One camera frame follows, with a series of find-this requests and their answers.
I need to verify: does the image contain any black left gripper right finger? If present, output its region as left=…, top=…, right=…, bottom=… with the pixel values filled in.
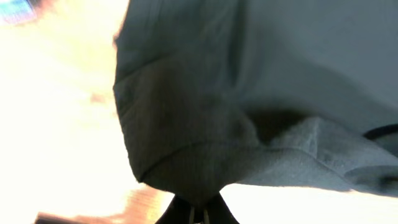
left=203, top=194, right=239, bottom=224

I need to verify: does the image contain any blue folded garment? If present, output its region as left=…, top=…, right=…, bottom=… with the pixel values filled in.
left=1, top=0, right=41, bottom=26

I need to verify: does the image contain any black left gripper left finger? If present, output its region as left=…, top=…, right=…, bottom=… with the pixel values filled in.
left=155, top=196, right=195, bottom=224

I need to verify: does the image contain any black t-shirt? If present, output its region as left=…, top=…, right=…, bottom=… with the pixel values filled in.
left=114, top=0, right=397, bottom=205

